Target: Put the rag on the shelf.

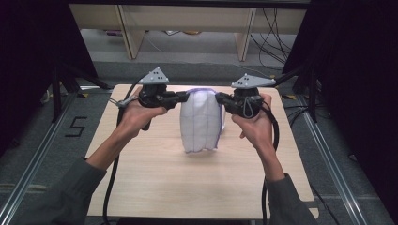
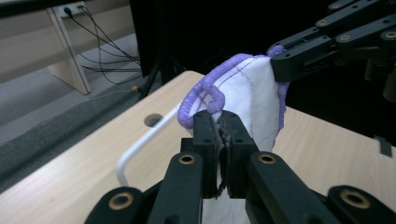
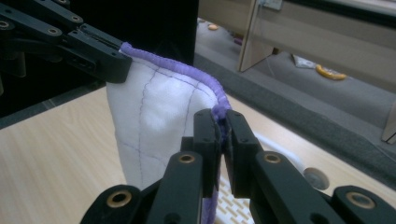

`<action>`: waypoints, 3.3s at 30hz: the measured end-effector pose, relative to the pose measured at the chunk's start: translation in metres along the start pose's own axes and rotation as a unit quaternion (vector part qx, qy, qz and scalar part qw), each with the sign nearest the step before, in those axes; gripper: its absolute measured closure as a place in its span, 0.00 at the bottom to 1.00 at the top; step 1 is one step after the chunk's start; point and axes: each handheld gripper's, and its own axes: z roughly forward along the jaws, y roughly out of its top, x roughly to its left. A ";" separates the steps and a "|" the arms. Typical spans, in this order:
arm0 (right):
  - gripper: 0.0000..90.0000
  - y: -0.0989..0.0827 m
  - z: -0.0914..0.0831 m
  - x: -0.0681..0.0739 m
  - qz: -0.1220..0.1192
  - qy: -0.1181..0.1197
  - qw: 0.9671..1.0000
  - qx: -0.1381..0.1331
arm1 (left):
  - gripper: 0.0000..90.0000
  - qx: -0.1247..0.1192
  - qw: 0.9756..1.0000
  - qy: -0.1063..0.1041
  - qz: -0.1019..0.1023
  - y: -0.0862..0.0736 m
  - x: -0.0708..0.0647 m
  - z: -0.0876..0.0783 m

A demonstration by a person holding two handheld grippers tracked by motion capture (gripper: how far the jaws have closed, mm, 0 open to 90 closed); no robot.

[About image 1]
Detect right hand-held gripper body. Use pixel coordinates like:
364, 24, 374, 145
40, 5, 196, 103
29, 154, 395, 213
230, 72, 277, 120

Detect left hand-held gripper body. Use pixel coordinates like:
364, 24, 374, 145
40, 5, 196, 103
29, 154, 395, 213
137, 66, 176, 109

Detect white cloth with purple edge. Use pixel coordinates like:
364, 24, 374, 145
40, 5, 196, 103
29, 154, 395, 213
179, 87, 225, 154

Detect person's left hand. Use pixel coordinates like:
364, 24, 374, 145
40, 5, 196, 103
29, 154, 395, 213
116, 85, 169, 141

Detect person's right hand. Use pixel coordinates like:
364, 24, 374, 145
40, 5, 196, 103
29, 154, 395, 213
230, 93, 279, 152

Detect black metal stand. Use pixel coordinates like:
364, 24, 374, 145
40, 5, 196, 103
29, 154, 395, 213
265, 66, 319, 124
51, 61, 113, 124

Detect black curtain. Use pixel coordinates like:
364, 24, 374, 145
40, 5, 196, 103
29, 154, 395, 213
281, 0, 398, 217
0, 0, 99, 158

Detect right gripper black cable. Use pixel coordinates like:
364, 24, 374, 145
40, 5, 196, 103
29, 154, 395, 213
243, 95, 280, 225

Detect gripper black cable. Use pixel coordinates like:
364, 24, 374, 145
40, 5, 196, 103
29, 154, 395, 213
102, 76, 152, 225
243, 95, 280, 225

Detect black floor cables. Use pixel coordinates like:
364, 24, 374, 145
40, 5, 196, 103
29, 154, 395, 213
283, 103, 314, 128

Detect bundle of black cables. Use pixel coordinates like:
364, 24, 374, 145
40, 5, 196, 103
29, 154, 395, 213
249, 7, 298, 68

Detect beige wooden desk frame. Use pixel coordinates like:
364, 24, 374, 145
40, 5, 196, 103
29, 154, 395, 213
69, 3, 307, 62

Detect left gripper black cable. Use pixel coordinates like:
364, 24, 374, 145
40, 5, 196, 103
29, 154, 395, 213
102, 76, 152, 225

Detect aluminium floor rail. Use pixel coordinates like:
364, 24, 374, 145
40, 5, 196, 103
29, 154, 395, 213
0, 92, 79, 225
295, 93, 371, 225

